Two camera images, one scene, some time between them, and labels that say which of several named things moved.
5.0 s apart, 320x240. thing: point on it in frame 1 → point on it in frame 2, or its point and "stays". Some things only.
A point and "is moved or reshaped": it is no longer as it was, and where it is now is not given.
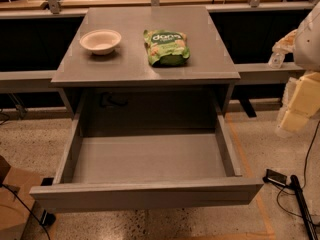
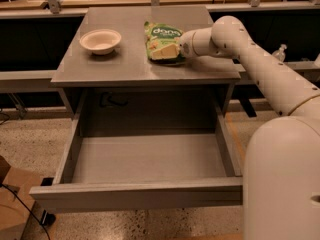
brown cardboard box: x=16 y=201 stays
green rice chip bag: x=166 y=48 is moved or reshaped
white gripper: x=308 y=47 → x=187 y=45
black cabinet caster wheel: x=48 y=219 stays
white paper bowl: x=100 y=41 stays
